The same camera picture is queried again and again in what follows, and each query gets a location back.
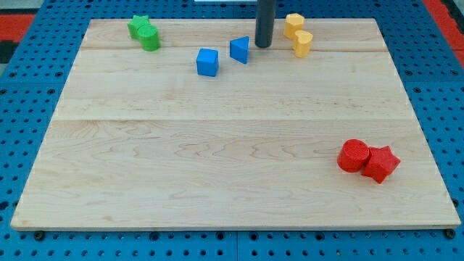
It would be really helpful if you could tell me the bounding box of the yellow heart block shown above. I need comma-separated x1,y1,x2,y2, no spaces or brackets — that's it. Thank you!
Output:
292,30,313,58

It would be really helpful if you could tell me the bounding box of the light wooden board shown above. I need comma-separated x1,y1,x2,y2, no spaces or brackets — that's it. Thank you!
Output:
11,19,460,231

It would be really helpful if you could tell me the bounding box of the blue cube block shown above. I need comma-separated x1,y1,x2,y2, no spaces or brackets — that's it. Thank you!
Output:
196,49,219,77

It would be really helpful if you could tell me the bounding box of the blue triangle block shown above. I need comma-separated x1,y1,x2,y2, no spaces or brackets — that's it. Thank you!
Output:
229,36,249,64

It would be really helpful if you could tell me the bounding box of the red cylinder block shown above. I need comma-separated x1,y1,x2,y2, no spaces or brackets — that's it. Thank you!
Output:
337,139,370,173

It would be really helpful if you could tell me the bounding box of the yellow hexagon block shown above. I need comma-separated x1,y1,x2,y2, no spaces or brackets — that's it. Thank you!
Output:
283,13,305,40

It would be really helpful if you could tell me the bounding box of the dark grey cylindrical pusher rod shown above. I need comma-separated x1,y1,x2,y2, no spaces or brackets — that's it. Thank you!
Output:
254,0,276,49

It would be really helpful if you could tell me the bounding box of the green cylinder block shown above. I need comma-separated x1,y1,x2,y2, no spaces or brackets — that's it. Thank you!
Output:
137,24,161,51

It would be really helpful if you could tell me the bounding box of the green star block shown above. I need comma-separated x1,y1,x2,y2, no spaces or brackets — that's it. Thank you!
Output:
128,14,149,40

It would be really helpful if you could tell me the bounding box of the red star block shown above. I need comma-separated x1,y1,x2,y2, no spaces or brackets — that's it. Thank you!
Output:
361,146,401,184

